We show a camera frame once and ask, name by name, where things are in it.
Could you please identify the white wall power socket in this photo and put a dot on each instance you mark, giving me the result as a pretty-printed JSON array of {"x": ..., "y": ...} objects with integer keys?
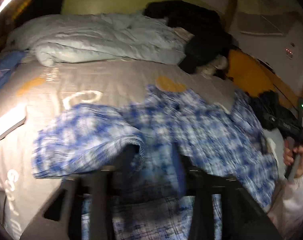
[{"x": 289, "y": 51}]

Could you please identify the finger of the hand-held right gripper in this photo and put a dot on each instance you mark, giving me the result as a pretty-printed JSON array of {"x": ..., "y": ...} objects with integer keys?
[{"x": 272, "y": 120}]

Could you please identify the person's right hand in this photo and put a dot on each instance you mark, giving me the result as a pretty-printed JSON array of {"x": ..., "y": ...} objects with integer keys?
[{"x": 302, "y": 158}]

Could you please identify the white desk lamp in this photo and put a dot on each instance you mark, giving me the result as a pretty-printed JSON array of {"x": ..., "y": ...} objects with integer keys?
[{"x": 9, "y": 0}]

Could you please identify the pale checked curtain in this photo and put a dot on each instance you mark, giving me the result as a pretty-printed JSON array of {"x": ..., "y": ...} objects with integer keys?
[{"x": 261, "y": 23}]

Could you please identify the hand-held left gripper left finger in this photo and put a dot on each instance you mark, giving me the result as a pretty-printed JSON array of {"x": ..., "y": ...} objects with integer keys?
[{"x": 101, "y": 192}]

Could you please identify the blue plaid shirt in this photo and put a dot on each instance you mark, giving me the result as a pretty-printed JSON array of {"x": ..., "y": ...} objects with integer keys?
[{"x": 191, "y": 130}]

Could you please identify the blue pillow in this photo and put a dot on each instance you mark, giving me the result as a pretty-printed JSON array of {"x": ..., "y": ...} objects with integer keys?
[{"x": 5, "y": 70}]

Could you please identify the grey crumpled duvet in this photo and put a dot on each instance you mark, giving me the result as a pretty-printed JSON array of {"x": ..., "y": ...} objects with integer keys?
[{"x": 99, "y": 40}]

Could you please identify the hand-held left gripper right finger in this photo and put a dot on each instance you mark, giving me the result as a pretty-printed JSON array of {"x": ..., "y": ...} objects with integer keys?
[{"x": 216, "y": 205}]

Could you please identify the wooden bed frame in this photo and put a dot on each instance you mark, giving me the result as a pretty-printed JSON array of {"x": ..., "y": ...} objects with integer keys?
[{"x": 232, "y": 7}]

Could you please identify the grey printed bed sheet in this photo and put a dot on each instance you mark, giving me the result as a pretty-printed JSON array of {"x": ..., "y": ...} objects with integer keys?
[{"x": 91, "y": 80}]

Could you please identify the person's right forearm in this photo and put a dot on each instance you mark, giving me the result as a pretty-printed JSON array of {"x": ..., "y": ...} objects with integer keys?
[{"x": 291, "y": 205}]

